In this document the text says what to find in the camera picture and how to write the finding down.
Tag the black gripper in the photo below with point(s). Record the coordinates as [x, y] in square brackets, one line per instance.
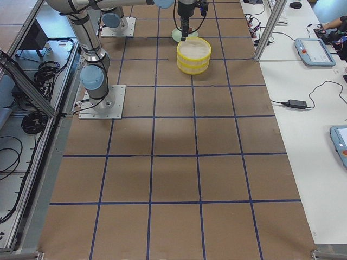
[184, 11]

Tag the yellow top steamer layer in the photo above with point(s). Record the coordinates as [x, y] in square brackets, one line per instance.
[194, 50]

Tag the yellow steamer layer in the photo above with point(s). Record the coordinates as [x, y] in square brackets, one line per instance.
[192, 69]
[194, 50]

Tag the yellow bottom steamer layer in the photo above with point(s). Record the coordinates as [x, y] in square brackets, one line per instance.
[192, 69]

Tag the person's hand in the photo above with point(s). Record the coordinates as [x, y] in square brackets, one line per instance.
[326, 26]

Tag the light green plate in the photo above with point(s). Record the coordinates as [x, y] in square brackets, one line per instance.
[177, 35]

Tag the white keyboard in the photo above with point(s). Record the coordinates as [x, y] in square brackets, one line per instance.
[283, 20]

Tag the black computer mouse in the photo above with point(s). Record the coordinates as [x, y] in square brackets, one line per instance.
[295, 5]

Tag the blue teach pendant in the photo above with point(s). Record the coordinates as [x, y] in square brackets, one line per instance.
[338, 137]
[313, 52]

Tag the black power adapter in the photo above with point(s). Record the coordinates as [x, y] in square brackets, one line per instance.
[297, 104]

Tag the black equipment box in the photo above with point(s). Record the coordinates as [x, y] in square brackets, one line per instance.
[35, 39]

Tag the diagonal aluminium brace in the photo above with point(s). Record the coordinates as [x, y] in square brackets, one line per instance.
[25, 84]

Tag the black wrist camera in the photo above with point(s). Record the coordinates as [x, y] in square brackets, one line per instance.
[203, 7]

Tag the aluminium frame post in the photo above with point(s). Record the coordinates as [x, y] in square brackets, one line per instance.
[270, 25]

